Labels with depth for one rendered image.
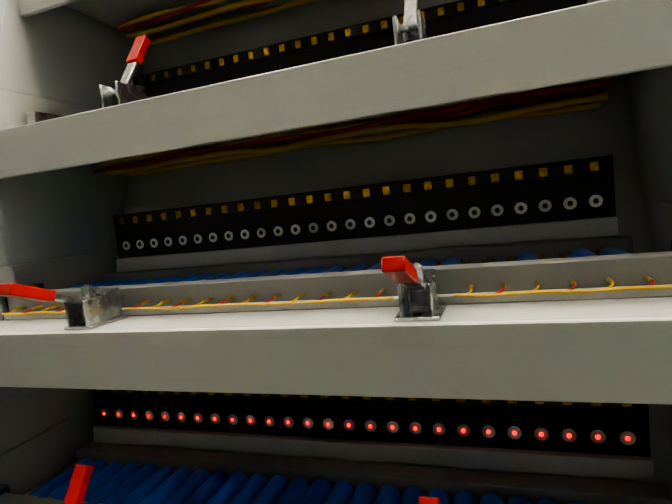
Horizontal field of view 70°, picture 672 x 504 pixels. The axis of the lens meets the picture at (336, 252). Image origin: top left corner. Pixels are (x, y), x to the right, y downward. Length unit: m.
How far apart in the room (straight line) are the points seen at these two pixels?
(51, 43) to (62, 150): 0.21
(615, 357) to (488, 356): 0.06
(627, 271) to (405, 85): 0.19
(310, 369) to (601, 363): 0.17
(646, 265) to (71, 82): 0.63
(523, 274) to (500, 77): 0.13
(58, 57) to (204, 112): 0.31
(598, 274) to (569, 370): 0.07
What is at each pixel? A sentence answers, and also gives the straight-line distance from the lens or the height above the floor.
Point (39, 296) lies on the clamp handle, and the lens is 0.40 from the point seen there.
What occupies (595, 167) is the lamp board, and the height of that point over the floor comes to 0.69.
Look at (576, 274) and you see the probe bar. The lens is 0.34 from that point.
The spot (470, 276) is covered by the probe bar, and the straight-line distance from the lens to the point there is 0.33.
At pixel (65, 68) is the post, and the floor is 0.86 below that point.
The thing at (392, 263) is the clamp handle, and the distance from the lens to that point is 0.24.
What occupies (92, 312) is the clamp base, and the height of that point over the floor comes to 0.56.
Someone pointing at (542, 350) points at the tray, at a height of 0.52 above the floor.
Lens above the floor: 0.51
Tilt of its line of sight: 15 degrees up
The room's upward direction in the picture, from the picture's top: 1 degrees clockwise
